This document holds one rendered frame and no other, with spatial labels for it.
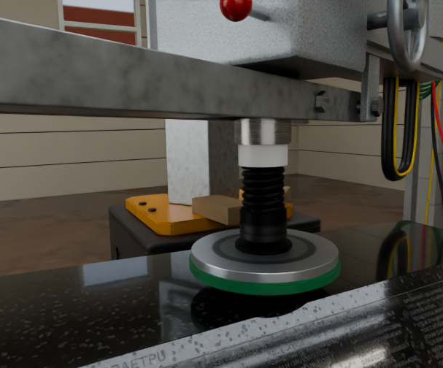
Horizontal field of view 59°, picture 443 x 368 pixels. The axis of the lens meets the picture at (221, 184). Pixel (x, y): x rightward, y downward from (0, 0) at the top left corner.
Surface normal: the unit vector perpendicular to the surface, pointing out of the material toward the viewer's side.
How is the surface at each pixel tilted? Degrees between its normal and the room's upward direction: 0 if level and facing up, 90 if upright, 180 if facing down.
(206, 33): 90
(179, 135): 90
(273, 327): 45
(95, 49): 90
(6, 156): 90
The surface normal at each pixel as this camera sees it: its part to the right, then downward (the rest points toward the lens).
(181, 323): -0.02, -0.99
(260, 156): -0.20, 0.15
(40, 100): 0.77, 0.08
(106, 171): 0.45, 0.13
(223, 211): -0.83, 0.11
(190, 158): -0.56, 0.14
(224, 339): 0.31, -0.62
